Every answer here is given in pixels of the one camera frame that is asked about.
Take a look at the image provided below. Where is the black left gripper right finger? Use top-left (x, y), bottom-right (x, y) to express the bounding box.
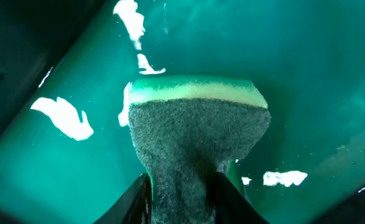
top-left (214, 172), bottom-right (268, 224)

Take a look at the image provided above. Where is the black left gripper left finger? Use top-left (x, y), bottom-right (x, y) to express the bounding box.
top-left (93, 173), bottom-right (152, 224)

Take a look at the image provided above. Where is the green yellow scrub sponge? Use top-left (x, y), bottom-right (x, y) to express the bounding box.
top-left (125, 75), bottom-right (271, 223)

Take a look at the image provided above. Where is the black basin with green water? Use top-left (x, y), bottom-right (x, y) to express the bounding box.
top-left (0, 0), bottom-right (365, 223)

